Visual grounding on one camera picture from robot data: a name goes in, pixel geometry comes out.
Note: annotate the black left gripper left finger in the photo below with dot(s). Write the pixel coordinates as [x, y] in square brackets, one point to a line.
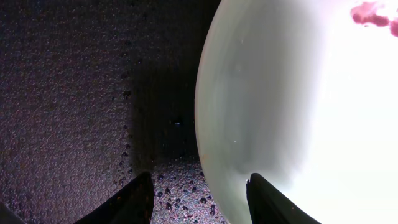
[133, 204]

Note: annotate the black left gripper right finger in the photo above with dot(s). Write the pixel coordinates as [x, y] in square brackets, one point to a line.
[267, 205]

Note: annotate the mint plate with red stain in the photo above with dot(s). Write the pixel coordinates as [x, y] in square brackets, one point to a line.
[304, 94]

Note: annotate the round black tray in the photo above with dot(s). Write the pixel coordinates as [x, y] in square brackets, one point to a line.
[92, 94]

